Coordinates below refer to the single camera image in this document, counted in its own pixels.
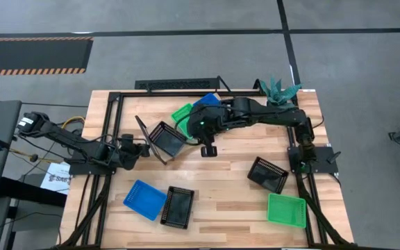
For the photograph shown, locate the white printed paper sheet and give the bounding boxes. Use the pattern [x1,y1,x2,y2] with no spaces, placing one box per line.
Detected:
[40,161,72,195]

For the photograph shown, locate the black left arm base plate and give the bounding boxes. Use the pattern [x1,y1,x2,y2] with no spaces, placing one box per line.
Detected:
[68,152,117,176]

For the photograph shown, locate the green plant in white pot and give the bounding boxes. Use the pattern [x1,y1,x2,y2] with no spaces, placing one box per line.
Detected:
[258,76,304,108]

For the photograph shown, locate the black perforated metal plate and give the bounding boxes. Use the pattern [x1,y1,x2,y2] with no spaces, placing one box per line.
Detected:
[134,77,221,91]

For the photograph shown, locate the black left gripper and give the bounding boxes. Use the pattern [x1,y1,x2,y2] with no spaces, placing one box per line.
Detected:
[116,140,151,171]

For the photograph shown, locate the black desk top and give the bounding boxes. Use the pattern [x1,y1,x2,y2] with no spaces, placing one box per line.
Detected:
[0,176,68,209]

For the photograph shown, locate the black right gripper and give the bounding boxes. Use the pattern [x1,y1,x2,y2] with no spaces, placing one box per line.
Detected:
[187,103,229,158]

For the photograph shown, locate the black aluminium rig frame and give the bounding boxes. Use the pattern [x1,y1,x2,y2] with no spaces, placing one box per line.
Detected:
[56,88,356,250]

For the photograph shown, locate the green plastic slotted basket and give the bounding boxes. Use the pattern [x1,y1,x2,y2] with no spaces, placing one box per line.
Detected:
[176,117,193,140]
[170,103,194,123]
[267,192,308,229]

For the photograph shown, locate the black hazard striped floor mat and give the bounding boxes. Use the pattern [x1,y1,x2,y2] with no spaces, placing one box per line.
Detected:
[0,36,94,76]

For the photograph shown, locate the black plastic slotted basket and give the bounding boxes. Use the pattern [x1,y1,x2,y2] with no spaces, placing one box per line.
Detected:
[149,120,188,158]
[247,156,290,195]
[160,185,195,231]

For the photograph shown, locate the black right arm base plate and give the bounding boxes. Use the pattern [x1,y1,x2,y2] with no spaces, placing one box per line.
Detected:
[287,145,340,174]

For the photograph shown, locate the blue plastic slotted basket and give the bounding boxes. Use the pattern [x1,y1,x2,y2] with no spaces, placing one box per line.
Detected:
[192,92,222,108]
[122,178,168,222]

